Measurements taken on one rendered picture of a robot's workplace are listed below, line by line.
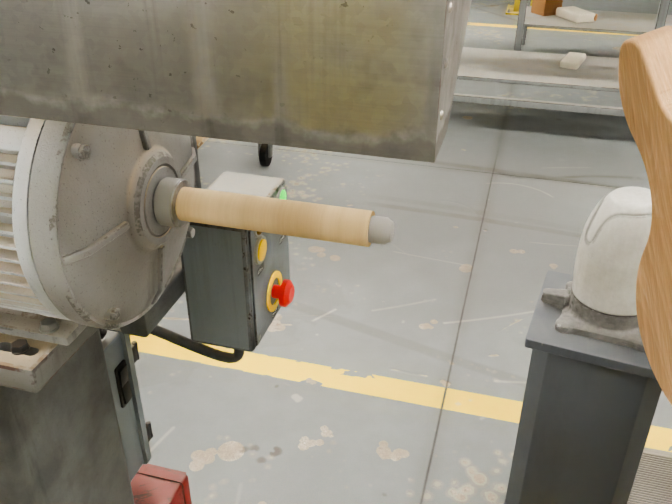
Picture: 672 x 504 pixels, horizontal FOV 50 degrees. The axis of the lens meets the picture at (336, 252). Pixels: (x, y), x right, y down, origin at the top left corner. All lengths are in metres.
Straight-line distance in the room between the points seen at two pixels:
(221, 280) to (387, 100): 0.59
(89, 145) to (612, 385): 1.14
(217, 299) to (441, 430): 1.36
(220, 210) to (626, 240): 0.90
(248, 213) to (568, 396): 1.01
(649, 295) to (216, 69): 0.46
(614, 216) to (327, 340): 1.39
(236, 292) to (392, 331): 1.67
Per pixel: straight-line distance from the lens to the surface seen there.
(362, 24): 0.41
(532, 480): 1.71
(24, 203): 0.62
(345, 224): 0.62
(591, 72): 4.63
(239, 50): 0.43
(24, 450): 0.90
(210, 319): 1.01
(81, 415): 0.98
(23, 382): 0.75
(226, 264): 0.95
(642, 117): 0.65
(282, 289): 1.02
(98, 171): 0.63
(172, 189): 0.67
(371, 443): 2.18
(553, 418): 1.58
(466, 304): 2.77
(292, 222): 0.63
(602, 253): 1.41
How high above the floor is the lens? 1.55
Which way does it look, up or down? 31 degrees down
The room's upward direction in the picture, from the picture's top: straight up
